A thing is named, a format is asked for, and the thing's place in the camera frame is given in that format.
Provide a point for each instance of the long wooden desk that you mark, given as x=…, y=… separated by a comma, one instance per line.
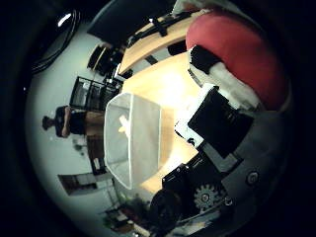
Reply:
x=151, y=39

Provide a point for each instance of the black monitor panel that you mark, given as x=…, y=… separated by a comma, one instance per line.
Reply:
x=128, y=16

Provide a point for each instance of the person in dark shirt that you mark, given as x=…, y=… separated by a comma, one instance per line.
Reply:
x=64, y=121

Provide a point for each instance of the brown wooden cabinet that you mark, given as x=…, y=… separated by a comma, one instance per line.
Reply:
x=94, y=138

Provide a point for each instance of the red plush tomato toy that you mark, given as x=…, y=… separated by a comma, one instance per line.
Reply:
x=240, y=52

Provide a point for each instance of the small pale yellow toy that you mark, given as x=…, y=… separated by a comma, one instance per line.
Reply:
x=123, y=125

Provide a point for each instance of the clear plastic container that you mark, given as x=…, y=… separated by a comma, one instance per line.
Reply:
x=141, y=138

